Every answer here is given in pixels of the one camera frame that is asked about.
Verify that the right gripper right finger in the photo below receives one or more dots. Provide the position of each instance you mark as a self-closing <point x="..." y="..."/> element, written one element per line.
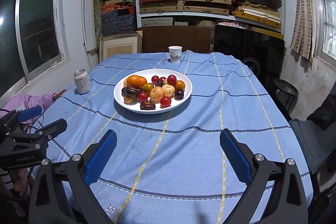
<point x="239" y="156"/>

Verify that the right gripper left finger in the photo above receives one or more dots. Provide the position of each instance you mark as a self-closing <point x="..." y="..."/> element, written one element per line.
<point x="97" y="156"/>

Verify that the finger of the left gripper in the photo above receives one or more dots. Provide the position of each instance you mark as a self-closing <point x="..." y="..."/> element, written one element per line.
<point x="51" y="130"/>
<point x="29" y="114"/>

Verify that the brownish yellow longan fruit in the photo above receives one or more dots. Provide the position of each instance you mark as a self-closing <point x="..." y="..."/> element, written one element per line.
<point x="128" y="100"/>

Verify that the red cherry tomato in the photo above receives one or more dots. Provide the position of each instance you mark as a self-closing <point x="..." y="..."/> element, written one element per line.
<point x="143" y="96"/>
<point x="165" y="101"/>
<point x="162" y="78"/>
<point x="154" y="79"/>
<point x="172" y="80"/>

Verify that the operator left hand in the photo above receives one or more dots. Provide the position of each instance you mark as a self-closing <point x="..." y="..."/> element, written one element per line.
<point x="21" y="185"/>

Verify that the white beverage can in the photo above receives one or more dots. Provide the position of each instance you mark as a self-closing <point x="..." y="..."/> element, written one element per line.
<point x="82" y="82"/>

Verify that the dark brown wrinkled fruit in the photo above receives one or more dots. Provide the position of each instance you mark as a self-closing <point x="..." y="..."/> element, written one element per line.
<point x="131" y="92"/>

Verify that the dark flat persimmon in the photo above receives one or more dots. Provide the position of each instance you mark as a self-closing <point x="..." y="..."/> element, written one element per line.
<point x="147" y="105"/>

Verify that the dark blue chair cushion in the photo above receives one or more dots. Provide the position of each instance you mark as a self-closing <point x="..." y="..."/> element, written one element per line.
<point x="317" y="145"/>

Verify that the pale yellow round fruit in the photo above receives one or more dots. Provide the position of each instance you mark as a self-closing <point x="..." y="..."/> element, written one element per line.
<point x="125" y="83"/>

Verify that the black round stool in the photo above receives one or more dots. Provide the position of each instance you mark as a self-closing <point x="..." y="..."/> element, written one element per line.
<point x="286" y="94"/>

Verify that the large orange mandarin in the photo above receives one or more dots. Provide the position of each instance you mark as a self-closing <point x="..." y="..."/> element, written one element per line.
<point x="133" y="81"/>

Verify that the yellow orange tomato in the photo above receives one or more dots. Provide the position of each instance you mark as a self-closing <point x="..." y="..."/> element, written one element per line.
<point x="147" y="88"/>

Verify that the large peach round fruit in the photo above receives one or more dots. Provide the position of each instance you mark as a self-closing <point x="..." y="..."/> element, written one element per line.
<point x="156" y="94"/>

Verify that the small orange mandarin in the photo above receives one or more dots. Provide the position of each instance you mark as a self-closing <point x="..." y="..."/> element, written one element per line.
<point x="143" y="81"/>

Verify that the large pale pear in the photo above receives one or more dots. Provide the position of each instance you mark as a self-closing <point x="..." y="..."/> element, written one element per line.
<point x="168" y="90"/>

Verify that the dark purple small plum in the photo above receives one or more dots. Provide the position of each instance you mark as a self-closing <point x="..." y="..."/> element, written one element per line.
<point x="159" y="83"/>

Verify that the white round plate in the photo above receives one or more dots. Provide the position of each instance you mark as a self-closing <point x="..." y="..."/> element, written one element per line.
<point x="148" y="74"/>

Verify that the cardboard box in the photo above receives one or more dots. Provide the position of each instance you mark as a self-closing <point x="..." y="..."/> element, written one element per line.
<point x="128" y="43"/>

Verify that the small amber orange fruit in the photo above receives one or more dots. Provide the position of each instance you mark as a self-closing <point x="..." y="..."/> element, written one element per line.
<point x="180" y="85"/>

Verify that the stack of blue fabric boxes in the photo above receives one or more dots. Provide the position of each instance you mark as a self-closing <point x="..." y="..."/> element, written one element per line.
<point x="113" y="18"/>

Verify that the white paper cup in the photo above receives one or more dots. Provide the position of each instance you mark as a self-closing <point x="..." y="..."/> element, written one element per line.
<point x="175" y="53"/>

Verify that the dark wooden board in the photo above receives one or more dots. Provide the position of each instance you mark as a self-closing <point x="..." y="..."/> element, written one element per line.
<point x="160" y="38"/>

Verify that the patterned hanging curtain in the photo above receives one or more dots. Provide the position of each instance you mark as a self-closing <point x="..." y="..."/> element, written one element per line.
<point x="302" y="38"/>

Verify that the aluminium window frame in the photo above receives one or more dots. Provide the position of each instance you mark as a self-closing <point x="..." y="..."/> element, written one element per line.
<point x="32" y="42"/>

